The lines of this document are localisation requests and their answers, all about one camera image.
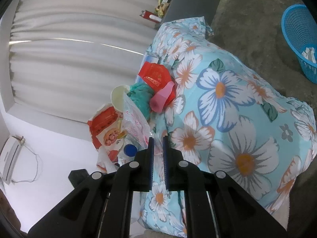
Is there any clear printed plastic bag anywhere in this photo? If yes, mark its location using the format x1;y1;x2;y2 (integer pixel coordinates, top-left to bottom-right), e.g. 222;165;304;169
118;94;153;166

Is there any white paper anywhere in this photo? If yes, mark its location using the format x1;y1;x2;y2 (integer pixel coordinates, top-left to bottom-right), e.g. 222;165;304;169
301;47;316;63

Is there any blue plastic trash basket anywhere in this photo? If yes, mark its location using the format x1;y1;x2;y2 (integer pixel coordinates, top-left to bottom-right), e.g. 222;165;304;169
281;4;316;83

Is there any orange food package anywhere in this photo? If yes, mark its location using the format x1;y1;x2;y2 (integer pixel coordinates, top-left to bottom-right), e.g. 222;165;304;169
87;103;126;163

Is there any floral blue bed sheet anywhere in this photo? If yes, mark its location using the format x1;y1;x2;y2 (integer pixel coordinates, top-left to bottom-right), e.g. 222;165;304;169
137;16;317;238

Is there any white air conditioner unit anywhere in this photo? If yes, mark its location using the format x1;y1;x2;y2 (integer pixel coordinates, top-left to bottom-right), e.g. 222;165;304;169
0;136;25;185

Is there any white paper cup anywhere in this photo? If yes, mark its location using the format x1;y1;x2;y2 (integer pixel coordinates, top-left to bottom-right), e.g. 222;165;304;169
111;85;130;112

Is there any pink plastic cup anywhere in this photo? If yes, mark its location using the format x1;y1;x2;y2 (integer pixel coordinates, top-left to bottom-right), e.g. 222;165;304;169
149;81;175;113

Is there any green crumpled bag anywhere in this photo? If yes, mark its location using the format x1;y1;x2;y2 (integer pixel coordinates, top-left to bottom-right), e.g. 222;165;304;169
127;83;154;120

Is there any red snack packet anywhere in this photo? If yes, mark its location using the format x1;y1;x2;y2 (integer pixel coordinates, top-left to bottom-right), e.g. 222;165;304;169
138;62;172;92

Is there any white curtain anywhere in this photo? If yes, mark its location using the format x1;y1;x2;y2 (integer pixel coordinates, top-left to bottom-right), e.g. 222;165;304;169
9;0;157;123

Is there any red thermos bottle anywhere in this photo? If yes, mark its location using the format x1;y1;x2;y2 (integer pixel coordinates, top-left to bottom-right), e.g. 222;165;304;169
140;10;161;23

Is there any grey bedside cabinet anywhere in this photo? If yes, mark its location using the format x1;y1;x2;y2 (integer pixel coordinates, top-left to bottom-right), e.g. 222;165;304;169
154;0;220;30

